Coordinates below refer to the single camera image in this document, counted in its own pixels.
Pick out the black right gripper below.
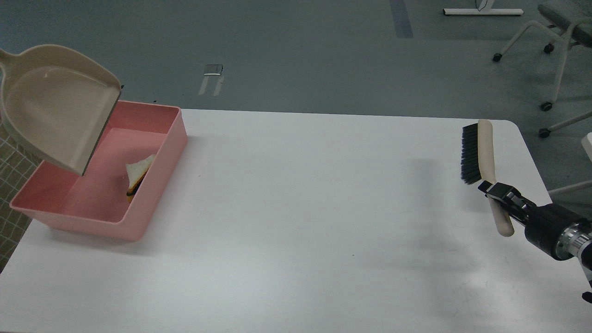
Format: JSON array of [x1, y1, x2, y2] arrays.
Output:
[[478, 180, 586, 260]]

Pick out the beige hand brush black bristles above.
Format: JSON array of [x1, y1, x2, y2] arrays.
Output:
[[460, 119, 514, 237]]

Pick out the toast bread slice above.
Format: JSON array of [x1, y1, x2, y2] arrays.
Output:
[[125, 154, 156, 197]]

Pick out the beige plastic dustpan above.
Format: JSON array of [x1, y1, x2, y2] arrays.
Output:
[[1, 44, 121, 175]]

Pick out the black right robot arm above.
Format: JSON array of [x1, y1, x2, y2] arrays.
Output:
[[478, 180, 592, 283]]

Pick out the pink plastic bin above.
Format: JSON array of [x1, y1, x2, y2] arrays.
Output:
[[10, 100, 189, 242]]

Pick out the grey white chair right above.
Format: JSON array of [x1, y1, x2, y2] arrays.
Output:
[[492, 0, 592, 112]]

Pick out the white desk foot bar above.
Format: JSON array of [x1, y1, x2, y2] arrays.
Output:
[[442, 8, 524, 16]]

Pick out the beige checkered cloth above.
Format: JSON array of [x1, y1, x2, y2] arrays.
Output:
[[0, 125, 42, 271]]

